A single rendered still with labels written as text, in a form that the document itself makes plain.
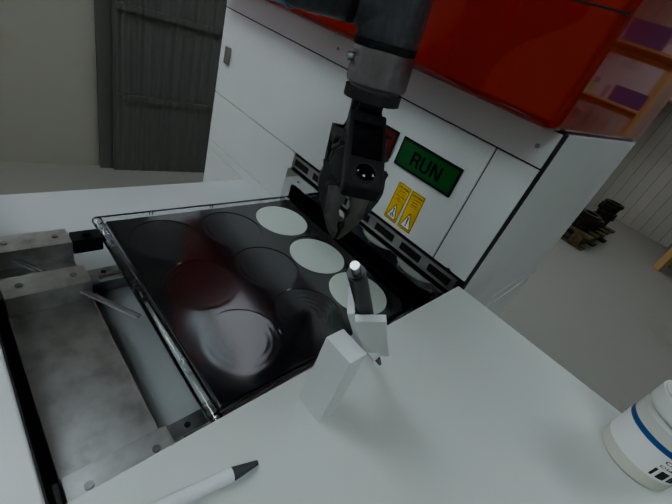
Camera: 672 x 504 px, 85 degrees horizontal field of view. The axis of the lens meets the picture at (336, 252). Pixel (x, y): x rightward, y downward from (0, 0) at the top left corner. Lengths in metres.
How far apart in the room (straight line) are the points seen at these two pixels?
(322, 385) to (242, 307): 0.22
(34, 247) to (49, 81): 2.05
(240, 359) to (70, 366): 0.17
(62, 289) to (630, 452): 0.64
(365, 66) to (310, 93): 0.35
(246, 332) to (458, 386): 0.26
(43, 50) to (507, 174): 2.33
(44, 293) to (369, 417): 0.38
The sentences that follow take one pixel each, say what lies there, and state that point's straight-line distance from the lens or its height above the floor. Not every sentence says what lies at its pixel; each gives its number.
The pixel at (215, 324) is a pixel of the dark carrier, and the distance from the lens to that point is 0.49.
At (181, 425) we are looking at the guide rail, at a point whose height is 0.85.
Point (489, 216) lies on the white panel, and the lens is 0.58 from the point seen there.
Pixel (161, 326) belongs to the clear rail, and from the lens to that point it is 0.48.
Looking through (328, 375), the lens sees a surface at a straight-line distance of 0.31.
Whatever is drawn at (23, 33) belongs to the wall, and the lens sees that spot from 2.53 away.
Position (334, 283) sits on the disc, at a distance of 0.60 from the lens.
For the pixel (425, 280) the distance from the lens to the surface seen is 0.63.
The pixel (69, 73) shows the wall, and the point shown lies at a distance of 2.57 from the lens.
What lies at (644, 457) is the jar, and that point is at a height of 1.00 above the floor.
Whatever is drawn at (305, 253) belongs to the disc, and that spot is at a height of 0.90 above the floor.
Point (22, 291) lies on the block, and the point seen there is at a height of 0.91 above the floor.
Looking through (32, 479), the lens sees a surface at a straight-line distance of 0.34.
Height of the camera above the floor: 1.26
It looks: 32 degrees down
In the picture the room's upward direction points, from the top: 22 degrees clockwise
